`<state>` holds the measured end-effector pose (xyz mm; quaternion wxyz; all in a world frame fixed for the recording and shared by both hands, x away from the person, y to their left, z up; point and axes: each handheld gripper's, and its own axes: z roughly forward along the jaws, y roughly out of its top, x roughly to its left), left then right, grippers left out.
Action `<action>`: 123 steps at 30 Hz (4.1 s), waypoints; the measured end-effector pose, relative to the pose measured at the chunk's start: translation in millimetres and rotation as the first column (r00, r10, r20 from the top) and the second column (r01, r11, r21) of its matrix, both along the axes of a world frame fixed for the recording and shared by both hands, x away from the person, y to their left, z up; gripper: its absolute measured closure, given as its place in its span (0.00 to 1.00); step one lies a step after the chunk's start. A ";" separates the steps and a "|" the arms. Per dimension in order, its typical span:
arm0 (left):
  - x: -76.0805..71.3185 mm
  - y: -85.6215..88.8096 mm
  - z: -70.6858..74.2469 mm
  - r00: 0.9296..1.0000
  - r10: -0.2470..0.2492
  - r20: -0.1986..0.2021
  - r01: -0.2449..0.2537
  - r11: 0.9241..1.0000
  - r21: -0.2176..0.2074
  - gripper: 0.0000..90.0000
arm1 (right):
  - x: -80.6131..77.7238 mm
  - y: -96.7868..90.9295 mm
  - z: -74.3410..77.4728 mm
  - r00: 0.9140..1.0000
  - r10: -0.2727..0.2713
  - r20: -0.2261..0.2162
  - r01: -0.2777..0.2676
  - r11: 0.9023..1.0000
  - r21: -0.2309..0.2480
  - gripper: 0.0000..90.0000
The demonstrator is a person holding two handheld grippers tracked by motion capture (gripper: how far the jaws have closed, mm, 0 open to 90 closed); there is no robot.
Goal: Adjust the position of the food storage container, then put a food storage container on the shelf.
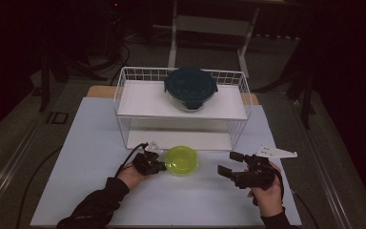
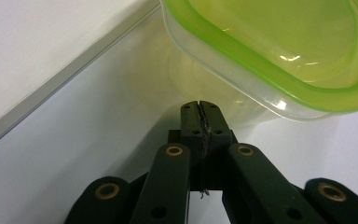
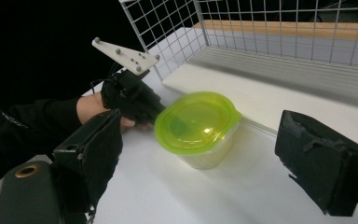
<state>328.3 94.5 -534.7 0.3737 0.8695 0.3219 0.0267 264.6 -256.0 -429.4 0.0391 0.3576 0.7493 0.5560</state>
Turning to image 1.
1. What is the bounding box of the metal floor rail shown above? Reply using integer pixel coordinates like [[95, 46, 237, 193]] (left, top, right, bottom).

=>
[[0, 111, 56, 220], [290, 99, 356, 229]]

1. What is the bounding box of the white metal stand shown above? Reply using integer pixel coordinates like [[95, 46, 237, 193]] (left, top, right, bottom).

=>
[[167, 0, 261, 79]]

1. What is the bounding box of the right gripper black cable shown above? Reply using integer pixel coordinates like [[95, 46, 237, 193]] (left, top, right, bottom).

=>
[[273, 167, 319, 229]]

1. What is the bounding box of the green lidded plastic container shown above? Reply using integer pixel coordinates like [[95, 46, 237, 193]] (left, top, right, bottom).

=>
[[165, 145, 200, 177]]

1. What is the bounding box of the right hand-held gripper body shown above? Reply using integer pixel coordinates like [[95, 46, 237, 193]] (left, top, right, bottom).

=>
[[231, 144, 298, 191]]

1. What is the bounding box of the blue lidded glass container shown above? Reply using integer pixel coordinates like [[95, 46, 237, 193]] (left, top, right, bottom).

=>
[[163, 67, 219, 113]]

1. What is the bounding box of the white wire rack shelf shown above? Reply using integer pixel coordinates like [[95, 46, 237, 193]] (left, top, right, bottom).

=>
[[113, 66, 254, 152]]

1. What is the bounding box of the black floor frame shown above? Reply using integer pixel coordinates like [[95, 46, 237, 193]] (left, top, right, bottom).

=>
[[46, 111, 70, 126]]

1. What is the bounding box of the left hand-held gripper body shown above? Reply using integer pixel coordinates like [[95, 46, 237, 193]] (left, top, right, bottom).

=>
[[132, 141, 164, 177]]

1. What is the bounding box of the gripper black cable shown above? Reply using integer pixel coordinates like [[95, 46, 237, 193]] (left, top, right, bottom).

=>
[[273, 167, 319, 229], [113, 142, 150, 178]]

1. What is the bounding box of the person's right hand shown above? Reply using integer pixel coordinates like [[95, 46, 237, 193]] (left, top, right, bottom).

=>
[[247, 161, 285, 219]]

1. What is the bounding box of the person's left hand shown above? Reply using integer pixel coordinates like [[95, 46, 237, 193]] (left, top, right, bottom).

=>
[[117, 162, 155, 191]]

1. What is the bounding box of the black stand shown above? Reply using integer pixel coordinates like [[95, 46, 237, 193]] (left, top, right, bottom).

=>
[[252, 47, 317, 130], [37, 47, 63, 113]]

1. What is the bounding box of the wooden table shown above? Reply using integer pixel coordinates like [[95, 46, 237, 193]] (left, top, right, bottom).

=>
[[86, 85, 260, 106]]

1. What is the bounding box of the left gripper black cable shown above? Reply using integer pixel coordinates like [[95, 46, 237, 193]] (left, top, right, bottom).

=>
[[113, 142, 150, 178]]

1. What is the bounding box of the black floor cable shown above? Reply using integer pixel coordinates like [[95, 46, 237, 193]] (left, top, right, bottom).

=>
[[14, 145, 65, 229]]

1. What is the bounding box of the bundle of black cables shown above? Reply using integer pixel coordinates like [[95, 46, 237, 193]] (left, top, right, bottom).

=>
[[82, 41, 132, 87]]

